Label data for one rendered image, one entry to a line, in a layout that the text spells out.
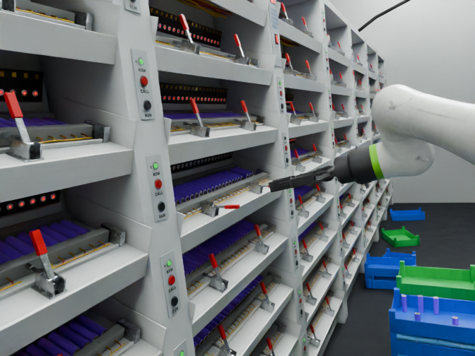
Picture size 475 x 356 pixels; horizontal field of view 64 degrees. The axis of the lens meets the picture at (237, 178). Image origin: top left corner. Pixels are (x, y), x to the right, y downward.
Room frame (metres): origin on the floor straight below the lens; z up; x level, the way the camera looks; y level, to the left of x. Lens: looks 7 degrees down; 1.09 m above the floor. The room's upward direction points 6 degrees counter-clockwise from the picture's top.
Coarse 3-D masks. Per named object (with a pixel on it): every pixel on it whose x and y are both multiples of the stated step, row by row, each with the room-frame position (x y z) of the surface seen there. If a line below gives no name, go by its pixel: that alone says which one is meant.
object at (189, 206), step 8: (256, 176) 1.22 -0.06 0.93; (264, 176) 1.26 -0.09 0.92; (232, 184) 1.08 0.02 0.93; (240, 184) 1.09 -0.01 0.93; (216, 192) 0.98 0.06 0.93; (224, 192) 1.01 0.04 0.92; (232, 192) 1.05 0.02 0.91; (240, 192) 1.07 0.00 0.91; (192, 200) 0.89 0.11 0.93; (200, 200) 0.90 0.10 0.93; (208, 200) 0.93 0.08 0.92; (216, 200) 0.97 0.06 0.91; (224, 200) 0.98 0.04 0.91; (176, 208) 0.82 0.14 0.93; (184, 208) 0.84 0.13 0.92; (192, 208) 0.88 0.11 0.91
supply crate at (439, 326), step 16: (400, 304) 1.41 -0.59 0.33; (416, 304) 1.39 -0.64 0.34; (432, 304) 1.36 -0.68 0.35; (448, 304) 1.34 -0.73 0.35; (464, 304) 1.31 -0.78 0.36; (400, 320) 1.23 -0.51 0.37; (432, 320) 1.29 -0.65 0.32; (448, 320) 1.28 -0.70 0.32; (464, 320) 1.27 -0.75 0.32; (432, 336) 1.19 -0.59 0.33; (448, 336) 1.17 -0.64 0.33; (464, 336) 1.14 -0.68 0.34
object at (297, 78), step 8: (288, 56) 1.91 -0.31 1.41; (288, 64) 1.94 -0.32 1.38; (288, 72) 1.51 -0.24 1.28; (296, 72) 1.51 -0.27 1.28; (304, 72) 1.94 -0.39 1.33; (312, 72) 1.92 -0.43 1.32; (320, 72) 1.90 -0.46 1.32; (288, 80) 1.43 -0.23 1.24; (296, 80) 1.50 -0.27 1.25; (304, 80) 1.59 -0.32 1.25; (312, 80) 1.73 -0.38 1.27; (320, 80) 1.90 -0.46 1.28; (296, 88) 1.53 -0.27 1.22; (304, 88) 1.62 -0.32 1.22; (312, 88) 1.72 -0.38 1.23; (320, 88) 1.84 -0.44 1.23
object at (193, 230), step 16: (224, 160) 1.27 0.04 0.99; (240, 160) 1.35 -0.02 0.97; (256, 160) 1.32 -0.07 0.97; (176, 176) 1.03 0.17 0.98; (272, 176) 1.29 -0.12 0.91; (272, 192) 1.19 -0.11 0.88; (224, 208) 0.94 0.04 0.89; (240, 208) 0.99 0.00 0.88; (256, 208) 1.10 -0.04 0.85; (192, 224) 0.82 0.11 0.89; (208, 224) 0.84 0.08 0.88; (224, 224) 0.92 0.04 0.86; (192, 240) 0.79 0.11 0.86
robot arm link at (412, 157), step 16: (384, 144) 0.91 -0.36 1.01; (400, 144) 0.87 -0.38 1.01; (416, 144) 0.87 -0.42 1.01; (432, 144) 0.89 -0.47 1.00; (384, 160) 0.91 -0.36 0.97; (400, 160) 0.89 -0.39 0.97; (416, 160) 0.88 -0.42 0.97; (432, 160) 0.89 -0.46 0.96; (384, 176) 0.93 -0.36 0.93; (400, 176) 0.93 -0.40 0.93
